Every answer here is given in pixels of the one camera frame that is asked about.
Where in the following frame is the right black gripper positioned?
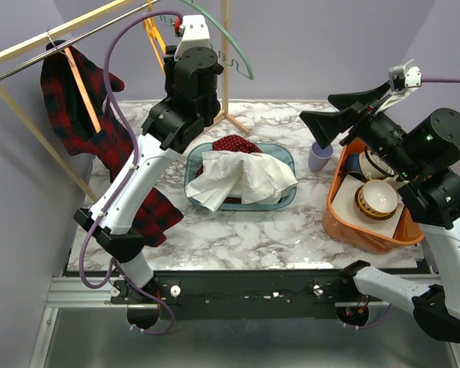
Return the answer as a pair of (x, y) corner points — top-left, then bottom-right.
(300, 78), (423, 179)

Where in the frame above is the yellow plastic hanger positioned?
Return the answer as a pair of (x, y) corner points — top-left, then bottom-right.
(143, 18), (166, 74)

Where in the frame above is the green wire hanger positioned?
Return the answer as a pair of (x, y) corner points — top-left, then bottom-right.
(181, 0), (255, 81)

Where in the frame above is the wooden hanger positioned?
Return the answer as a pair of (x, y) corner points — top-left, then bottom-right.
(47, 31), (101, 133)

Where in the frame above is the red plaid shirt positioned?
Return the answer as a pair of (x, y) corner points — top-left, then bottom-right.
(40, 47), (183, 247)

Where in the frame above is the red polka dot skirt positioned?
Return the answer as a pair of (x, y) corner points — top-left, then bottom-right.
(212, 135), (262, 204)

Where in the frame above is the white shirt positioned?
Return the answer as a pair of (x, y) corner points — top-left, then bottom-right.
(185, 150), (297, 212)

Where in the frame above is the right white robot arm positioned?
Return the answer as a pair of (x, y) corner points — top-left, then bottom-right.
(300, 83), (460, 344)

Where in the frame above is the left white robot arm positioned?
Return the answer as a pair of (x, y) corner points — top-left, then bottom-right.
(74, 44), (224, 303)

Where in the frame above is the purple plastic cup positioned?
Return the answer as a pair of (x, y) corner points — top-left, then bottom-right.
(307, 142), (334, 172)

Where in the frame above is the dark blue cup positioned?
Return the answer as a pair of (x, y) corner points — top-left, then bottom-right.
(343, 153), (363, 177)

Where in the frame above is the floral ceramic mug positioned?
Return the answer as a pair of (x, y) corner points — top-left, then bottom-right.
(359, 148), (395, 180)

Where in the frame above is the white square plate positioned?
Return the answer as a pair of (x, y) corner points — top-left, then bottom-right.
(332, 175), (404, 238)

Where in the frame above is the yellow rimmed white bowl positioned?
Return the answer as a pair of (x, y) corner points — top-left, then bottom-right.
(354, 179), (398, 221)

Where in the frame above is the blue transparent plastic tray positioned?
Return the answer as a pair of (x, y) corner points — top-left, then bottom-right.
(184, 143), (297, 211)

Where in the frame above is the orange plastic bin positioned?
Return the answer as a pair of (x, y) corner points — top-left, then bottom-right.
(322, 140), (424, 255)

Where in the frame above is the wooden clothes rack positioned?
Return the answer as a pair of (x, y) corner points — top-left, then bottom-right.
(0, 0), (230, 202)

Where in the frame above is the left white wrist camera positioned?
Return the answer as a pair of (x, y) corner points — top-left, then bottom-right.
(174, 15), (210, 61)

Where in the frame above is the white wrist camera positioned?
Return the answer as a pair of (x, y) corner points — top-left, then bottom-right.
(174, 15), (210, 61)
(376, 59), (422, 113)

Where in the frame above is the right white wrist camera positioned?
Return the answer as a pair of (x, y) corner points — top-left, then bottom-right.
(376, 59), (422, 113)

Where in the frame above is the black mounting rail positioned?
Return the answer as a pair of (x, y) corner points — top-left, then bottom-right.
(110, 268), (384, 321)

